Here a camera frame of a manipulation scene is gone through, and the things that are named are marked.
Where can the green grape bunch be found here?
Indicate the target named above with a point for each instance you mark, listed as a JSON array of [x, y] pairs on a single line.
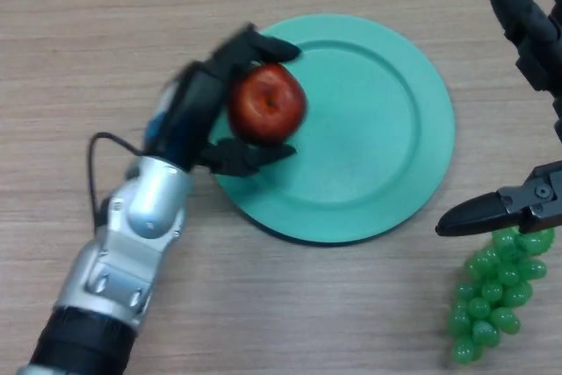
[[489, 296]]

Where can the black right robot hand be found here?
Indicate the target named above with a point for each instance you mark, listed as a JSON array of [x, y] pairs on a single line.
[[529, 19]]

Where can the green round plate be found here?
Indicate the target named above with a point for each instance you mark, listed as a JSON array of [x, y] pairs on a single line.
[[364, 142]]

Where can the red apple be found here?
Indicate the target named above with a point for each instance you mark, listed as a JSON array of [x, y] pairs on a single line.
[[268, 103]]

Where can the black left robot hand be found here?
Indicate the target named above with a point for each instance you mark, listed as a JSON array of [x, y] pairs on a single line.
[[189, 107]]

